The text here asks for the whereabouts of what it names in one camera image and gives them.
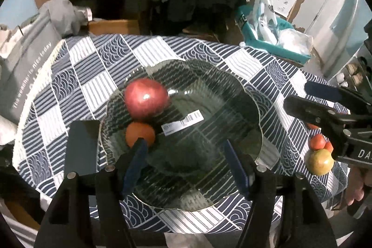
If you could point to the ribbed glass plate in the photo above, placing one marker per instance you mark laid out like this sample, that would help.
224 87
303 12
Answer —
200 155

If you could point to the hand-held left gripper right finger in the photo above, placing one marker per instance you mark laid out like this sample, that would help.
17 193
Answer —
237 169

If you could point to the shoe rack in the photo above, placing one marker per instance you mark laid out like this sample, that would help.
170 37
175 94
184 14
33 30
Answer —
353 72

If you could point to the orange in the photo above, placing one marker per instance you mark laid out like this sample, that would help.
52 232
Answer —
139 133

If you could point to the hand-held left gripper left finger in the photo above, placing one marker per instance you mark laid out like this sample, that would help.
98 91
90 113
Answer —
136 164

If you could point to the grey printed tote bag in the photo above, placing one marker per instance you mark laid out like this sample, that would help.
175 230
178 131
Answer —
26 62

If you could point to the yellow green apple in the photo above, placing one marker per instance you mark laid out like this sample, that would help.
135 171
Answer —
320 162

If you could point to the grey jacket pile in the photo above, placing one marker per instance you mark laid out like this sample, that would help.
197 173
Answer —
59 15

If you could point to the wooden drawer box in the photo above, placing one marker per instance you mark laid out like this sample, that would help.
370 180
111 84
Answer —
113 27

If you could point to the clear plastic bag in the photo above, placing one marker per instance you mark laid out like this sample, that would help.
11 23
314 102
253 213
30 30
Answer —
295 40

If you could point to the white printed plastic bag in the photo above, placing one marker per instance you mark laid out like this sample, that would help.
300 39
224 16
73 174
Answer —
263 4

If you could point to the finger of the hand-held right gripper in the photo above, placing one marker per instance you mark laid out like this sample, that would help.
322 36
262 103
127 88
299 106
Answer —
311 111
322 91

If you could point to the person's right hand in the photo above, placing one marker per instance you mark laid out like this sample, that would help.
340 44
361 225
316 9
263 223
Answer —
359 187

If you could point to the teal plastic bin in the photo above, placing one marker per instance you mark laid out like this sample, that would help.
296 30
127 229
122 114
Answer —
290 52

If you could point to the large red apple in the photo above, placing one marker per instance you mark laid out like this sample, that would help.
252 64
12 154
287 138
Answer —
146 99

